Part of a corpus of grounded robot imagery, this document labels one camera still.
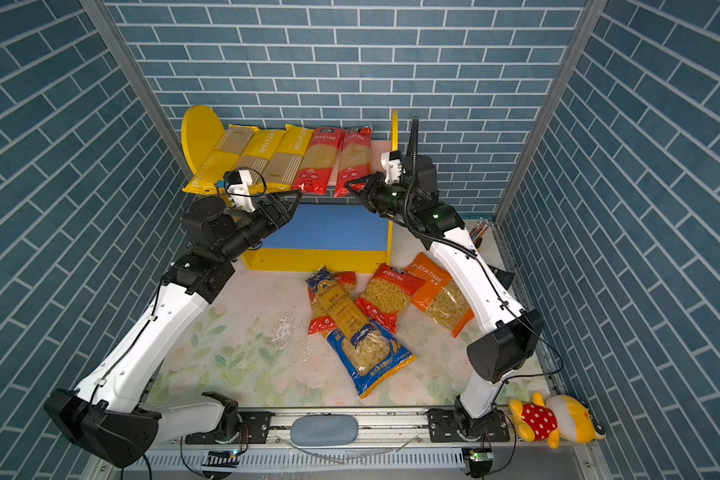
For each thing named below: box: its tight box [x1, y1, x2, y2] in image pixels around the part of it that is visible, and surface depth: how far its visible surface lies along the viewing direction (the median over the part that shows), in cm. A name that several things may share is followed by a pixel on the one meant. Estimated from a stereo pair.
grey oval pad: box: [290, 414, 359, 446], surface depth 72 cm
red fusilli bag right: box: [355, 263, 426, 333], surface depth 94 cm
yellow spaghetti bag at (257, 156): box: [235, 128, 286, 195], surface depth 81 cm
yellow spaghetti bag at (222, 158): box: [182, 124, 259, 195], surface depth 78 cm
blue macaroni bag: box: [327, 320, 417, 399], surface depth 83 cm
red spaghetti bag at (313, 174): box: [291, 127, 343, 195], surface depth 77 cm
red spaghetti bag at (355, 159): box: [334, 126, 373, 198], surface depth 77 cm
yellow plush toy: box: [508, 392, 606, 449], surface depth 71 cm
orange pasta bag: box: [404, 252, 475, 338], surface depth 96 cm
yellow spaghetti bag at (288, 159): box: [263, 124, 314, 193], surface depth 80 cm
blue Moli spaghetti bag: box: [306, 266, 373, 339], surface depth 88 cm
